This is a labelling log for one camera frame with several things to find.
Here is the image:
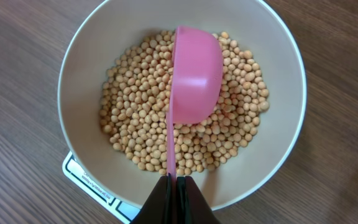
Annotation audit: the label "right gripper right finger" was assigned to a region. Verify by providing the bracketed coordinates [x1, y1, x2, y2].
[176, 176, 220, 224]

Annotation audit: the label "pink plastic scoop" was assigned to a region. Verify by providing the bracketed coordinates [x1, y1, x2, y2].
[166, 26, 223, 182]

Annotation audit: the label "white bowl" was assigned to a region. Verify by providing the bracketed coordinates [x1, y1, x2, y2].
[58, 0, 307, 210]

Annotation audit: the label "soybeans in bowl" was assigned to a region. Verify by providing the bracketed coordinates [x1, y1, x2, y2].
[99, 30, 270, 175]

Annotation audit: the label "white digital kitchen scale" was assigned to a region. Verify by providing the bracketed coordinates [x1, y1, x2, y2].
[62, 151, 140, 223]

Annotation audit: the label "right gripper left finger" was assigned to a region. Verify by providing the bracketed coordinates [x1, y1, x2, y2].
[131, 174, 173, 224]

